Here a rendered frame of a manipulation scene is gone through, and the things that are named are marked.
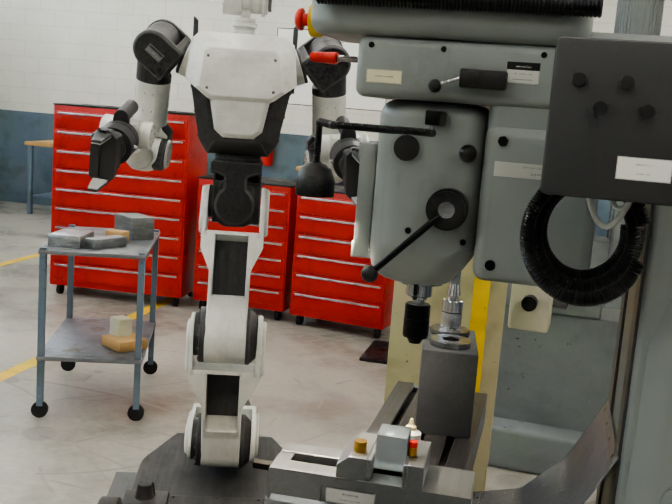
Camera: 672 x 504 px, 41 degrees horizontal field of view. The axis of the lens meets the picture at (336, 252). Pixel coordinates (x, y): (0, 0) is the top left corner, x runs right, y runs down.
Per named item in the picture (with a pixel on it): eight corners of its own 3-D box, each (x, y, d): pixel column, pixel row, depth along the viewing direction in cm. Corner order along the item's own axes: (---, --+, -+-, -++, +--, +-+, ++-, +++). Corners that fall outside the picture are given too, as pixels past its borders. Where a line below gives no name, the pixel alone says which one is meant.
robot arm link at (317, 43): (308, 85, 244) (308, 35, 238) (341, 84, 245) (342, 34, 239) (314, 98, 234) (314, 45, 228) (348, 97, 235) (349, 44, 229)
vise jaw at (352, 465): (335, 476, 152) (336, 454, 152) (349, 450, 164) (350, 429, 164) (370, 482, 151) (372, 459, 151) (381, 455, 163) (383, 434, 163)
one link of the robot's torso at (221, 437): (187, 440, 258) (190, 299, 235) (257, 443, 260) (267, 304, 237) (181, 479, 245) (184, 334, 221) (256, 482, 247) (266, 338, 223)
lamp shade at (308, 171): (292, 191, 169) (295, 158, 168) (331, 194, 170) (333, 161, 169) (296, 196, 162) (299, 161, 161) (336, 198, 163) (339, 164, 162)
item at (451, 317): (437, 325, 210) (440, 300, 209) (457, 326, 210) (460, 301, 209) (442, 330, 205) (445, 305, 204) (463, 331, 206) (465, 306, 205)
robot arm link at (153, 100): (127, 149, 248) (133, 70, 238) (173, 158, 248) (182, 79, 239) (115, 164, 237) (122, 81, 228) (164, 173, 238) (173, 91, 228)
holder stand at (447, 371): (413, 432, 196) (422, 343, 193) (416, 400, 217) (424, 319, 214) (470, 439, 195) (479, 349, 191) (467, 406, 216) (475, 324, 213)
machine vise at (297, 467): (262, 507, 154) (266, 446, 153) (285, 474, 169) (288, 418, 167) (468, 541, 148) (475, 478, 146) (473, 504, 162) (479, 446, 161)
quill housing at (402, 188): (359, 282, 158) (374, 97, 153) (382, 264, 178) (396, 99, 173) (469, 296, 154) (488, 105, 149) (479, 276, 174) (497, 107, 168)
